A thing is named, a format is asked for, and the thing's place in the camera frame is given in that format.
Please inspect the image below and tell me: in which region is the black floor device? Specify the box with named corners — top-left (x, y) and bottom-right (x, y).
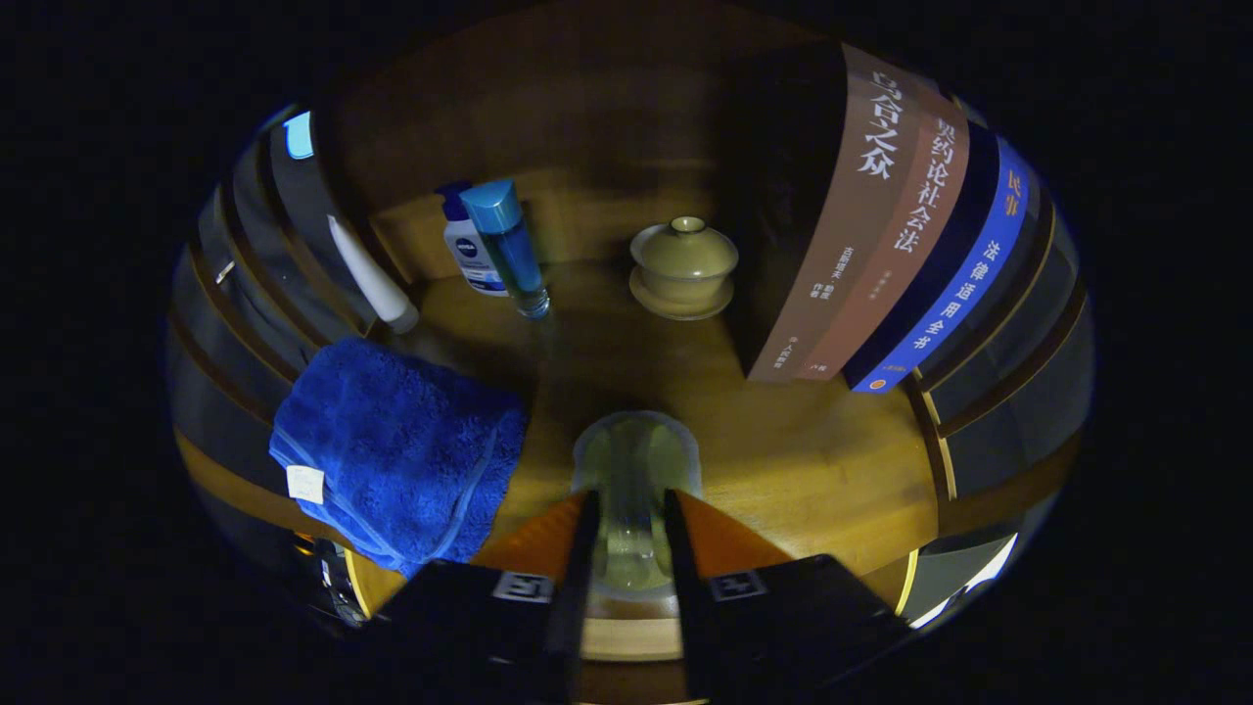
top-left (294, 534), bottom-right (368, 628)

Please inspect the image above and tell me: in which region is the white tube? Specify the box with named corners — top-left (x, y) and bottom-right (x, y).
top-left (326, 213), bottom-right (420, 335)

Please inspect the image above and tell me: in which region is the beige lidded teacup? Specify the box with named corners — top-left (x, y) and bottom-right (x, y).
top-left (628, 216), bottom-right (740, 322)

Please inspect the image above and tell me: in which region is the pale green soap dish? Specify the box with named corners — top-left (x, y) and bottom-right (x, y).
top-left (571, 411), bottom-right (703, 593)

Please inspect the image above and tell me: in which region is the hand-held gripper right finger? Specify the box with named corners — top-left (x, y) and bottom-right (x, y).
top-left (664, 488), bottom-right (916, 701)

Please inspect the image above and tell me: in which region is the blue towel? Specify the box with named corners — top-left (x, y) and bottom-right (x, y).
top-left (268, 336), bottom-right (530, 579)

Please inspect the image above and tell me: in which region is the dark brown book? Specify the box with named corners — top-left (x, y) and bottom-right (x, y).
top-left (734, 41), bottom-right (921, 384)

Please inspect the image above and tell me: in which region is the wooden cabinet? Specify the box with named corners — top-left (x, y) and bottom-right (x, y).
top-left (166, 0), bottom-right (1094, 705)

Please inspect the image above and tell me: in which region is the blue book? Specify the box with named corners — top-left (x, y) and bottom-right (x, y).
top-left (844, 127), bottom-right (1032, 396)

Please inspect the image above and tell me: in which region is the white lotion bottle blue cap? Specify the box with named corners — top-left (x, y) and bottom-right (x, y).
top-left (435, 181), bottom-right (510, 297)

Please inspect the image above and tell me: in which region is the reddish brown book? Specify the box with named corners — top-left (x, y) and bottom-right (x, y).
top-left (795, 93), bottom-right (972, 383)

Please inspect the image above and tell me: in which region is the wooden countertop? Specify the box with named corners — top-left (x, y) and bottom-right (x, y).
top-left (176, 257), bottom-right (1078, 662)

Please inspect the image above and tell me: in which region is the teal blue bottle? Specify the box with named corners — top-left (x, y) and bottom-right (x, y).
top-left (459, 178), bottom-right (551, 320)

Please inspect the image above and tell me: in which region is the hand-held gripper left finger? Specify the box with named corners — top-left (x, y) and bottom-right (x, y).
top-left (367, 490), bottom-right (600, 705)

